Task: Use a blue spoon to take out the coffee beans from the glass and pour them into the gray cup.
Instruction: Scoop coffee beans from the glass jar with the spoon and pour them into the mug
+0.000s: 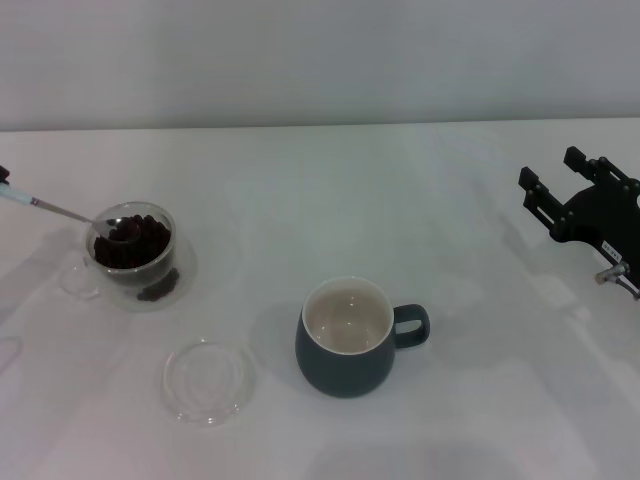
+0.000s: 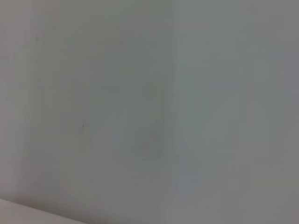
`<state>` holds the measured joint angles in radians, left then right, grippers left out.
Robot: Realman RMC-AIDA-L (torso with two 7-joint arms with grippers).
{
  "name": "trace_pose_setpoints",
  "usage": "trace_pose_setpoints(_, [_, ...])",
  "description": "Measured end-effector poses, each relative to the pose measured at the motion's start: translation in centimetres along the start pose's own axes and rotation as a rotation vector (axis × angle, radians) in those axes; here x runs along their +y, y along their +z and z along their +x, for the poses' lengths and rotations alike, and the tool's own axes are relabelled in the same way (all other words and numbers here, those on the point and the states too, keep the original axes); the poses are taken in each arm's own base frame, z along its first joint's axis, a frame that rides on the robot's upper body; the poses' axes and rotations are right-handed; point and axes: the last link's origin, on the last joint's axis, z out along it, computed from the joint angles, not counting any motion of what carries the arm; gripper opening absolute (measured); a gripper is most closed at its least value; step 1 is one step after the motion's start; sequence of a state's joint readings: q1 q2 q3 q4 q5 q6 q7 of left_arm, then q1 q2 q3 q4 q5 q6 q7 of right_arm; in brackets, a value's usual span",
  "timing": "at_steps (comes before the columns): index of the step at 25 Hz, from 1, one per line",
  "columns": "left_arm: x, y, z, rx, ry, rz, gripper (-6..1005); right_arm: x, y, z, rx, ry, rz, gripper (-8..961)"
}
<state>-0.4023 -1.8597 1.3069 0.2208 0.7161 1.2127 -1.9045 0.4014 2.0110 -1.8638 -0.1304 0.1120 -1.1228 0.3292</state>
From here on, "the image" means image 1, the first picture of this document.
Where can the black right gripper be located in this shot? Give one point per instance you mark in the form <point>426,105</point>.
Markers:
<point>610,215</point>

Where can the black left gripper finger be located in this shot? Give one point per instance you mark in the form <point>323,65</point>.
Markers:
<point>4,175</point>

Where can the dark grey ceramic mug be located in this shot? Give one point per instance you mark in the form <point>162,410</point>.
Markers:
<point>340,375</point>

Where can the clear round glass dish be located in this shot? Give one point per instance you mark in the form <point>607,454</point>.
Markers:
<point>210,400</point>

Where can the dark coffee beans pile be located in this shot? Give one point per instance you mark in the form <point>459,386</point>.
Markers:
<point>140,252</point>

